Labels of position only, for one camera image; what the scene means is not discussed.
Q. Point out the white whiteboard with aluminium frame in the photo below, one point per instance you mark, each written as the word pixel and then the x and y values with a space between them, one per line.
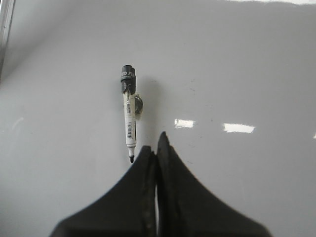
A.
pixel 232 83

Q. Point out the white marker with black cap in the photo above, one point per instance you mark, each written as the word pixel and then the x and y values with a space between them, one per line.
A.
pixel 128 89

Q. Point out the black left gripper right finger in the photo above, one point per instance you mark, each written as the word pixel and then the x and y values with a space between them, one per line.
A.
pixel 188 209

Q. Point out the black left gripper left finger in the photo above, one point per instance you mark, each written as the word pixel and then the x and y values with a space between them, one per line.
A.
pixel 126 210

